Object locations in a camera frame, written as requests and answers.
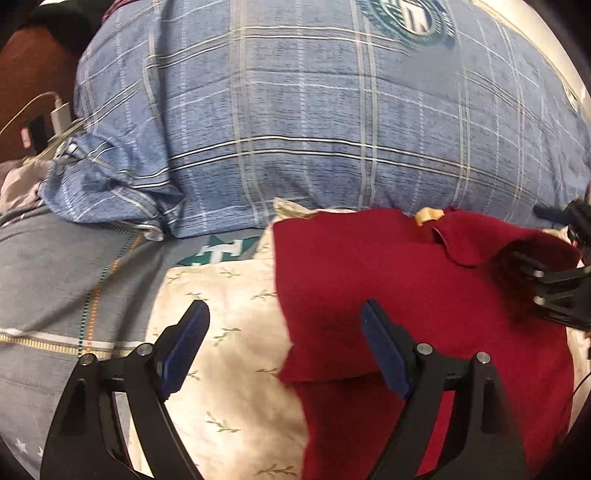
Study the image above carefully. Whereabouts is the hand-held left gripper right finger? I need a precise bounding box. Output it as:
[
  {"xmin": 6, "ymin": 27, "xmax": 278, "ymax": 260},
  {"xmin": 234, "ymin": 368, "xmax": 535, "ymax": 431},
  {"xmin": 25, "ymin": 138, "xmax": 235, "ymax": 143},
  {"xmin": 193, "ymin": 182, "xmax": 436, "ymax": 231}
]
[{"xmin": 360, "ymin": 299, "xmax": 529, "ymax": 480}]

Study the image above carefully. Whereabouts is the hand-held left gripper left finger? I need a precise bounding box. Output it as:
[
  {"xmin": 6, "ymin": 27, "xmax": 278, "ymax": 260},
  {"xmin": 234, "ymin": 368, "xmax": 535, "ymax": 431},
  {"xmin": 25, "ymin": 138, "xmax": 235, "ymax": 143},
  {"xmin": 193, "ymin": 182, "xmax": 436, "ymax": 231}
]
[{"xmin": 41, "ymin": 299, "xmax": 211, "ymax": 480}]

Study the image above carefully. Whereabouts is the maroon patterned cloth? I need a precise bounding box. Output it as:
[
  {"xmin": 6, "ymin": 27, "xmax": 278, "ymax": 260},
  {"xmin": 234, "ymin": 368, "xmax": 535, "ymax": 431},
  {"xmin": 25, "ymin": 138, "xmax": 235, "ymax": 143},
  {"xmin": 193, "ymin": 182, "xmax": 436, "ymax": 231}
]
[{"xmin": 102, "ymin": 0, "xmax": 136, "ymax": 20}]

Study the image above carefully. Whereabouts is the dark red cloth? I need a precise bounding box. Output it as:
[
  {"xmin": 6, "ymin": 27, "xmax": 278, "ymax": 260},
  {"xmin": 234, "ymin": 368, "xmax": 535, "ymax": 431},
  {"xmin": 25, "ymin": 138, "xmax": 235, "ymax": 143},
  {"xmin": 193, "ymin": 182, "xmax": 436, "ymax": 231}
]
[{"xmin": 272, "ymin": 208, "xmax": 583, "ymax": 480}]

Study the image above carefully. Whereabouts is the pale grey crumpled cloth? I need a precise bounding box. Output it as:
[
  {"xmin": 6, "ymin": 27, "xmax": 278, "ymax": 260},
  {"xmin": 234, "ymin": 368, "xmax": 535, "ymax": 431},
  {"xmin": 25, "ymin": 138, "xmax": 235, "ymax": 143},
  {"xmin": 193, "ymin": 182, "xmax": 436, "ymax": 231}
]
[{"xmin": 0, "ymin": 159, "xmax": 52, "ymax": 214}]

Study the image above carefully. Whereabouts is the black power adapter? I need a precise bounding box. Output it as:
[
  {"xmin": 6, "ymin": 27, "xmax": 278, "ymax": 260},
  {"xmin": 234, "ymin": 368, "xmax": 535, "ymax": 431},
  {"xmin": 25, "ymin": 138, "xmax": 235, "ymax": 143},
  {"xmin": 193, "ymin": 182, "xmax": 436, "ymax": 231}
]
[{"xmin": 21, "ymin": 115, "xmax": 49, "ymax": 149}]

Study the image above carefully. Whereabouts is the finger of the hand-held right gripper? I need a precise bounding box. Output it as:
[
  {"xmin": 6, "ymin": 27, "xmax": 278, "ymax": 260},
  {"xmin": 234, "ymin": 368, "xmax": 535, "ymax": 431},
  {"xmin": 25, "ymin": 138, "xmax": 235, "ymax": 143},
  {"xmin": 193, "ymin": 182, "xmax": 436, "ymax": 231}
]
[
  {"xmin": 503, "ymin": 250, "xmax": 591, "ymax": 331},
  {"xmin": 533, "ymin": 198, "xmax": 591, "ymax": 241}
]

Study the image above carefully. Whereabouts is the grey striped bedsheet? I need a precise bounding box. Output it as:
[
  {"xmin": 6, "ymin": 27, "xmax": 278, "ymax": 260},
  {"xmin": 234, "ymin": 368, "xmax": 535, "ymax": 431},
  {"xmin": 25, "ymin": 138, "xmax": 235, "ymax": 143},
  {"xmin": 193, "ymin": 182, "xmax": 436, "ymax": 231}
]
[{"xmin": 0, "ymin": 205, "xmax": 274, "ymax": 480}]

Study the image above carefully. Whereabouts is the white charging cable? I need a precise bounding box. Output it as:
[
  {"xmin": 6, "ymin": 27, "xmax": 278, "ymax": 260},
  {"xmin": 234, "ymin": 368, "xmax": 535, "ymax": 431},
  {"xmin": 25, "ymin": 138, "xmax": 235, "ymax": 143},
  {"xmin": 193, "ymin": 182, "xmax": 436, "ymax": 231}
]
[{"xmin": 0, "ymin": 91, "xmax": 63, "ymax": 139}]

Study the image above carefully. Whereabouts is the white charger plug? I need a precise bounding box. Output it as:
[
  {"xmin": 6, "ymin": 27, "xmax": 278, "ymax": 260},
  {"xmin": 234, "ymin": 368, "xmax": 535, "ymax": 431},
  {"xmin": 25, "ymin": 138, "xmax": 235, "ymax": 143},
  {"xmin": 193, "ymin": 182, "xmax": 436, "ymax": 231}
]
[{"xmin": 50, "ymin": 95, "xmax": 71, "ymax": 136}]

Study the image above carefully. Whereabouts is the blue plaid quilt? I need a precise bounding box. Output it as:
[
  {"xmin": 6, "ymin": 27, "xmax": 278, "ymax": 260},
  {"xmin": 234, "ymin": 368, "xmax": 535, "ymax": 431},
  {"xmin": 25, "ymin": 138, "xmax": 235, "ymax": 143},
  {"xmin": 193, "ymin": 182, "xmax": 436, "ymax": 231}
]
[{"xmin": 41, "ymin": 0, "xmax": 591, "ymax": 241}]

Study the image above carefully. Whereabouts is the white power strip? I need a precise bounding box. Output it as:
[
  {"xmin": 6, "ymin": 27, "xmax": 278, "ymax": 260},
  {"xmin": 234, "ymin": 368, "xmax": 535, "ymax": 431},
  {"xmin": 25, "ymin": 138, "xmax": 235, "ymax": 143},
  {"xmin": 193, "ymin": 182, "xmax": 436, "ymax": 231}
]
[{"xmin": 23, "ymin": 119, "xmax": 88, "ymax": 163}]

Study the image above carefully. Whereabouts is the cream leaf-print pillow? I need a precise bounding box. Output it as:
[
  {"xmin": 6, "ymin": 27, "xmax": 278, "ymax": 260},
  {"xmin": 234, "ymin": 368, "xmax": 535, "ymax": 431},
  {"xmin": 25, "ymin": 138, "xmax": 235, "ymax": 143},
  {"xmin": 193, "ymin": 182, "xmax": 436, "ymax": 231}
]
[{"xmin": 129, "ymin": 198, "xmax": 591, "ymax": 480}]

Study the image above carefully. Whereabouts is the brown wooden headboard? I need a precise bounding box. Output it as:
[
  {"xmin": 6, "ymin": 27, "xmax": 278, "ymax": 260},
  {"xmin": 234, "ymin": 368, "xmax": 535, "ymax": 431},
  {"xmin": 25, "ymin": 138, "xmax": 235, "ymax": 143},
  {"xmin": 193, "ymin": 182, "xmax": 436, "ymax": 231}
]
[{"xmin": 0, "ymin": 32, "xmax": 85, "ymax": 162}]

